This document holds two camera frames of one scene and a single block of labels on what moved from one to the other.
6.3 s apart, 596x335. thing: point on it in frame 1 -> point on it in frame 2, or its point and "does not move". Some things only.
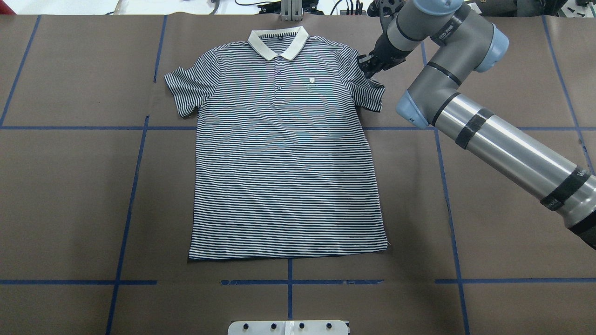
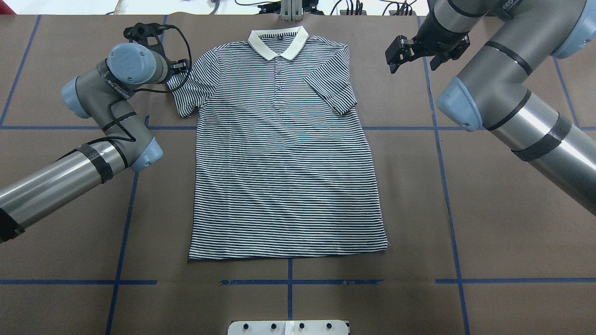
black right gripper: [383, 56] -> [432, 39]
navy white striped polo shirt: [283, 165] does not move
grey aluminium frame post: [291, 10] does not move
